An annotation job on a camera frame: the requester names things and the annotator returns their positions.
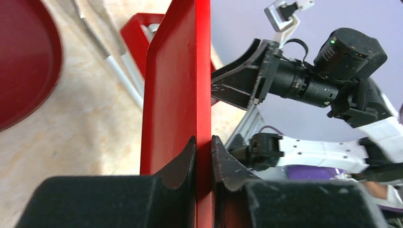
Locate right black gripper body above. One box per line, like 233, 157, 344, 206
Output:
254, 28, 387, 109

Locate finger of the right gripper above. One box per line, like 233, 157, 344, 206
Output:
211, 38, 268, 110

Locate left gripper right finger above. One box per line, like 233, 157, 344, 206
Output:
211, 135, 388, 228

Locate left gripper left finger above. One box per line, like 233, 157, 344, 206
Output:
17, 137, 197, 228

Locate red rectangular lid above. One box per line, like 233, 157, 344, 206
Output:
140, 0, 213, 228

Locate metal tongs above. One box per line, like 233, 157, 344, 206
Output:
59, 0, 144, 111

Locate round dark red tray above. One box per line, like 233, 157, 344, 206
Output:
0, 0, 63, 131

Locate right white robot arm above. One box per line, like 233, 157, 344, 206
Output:
211, 28, 403, 212

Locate red chocolate box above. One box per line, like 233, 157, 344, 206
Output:
120, 12, 218, 106

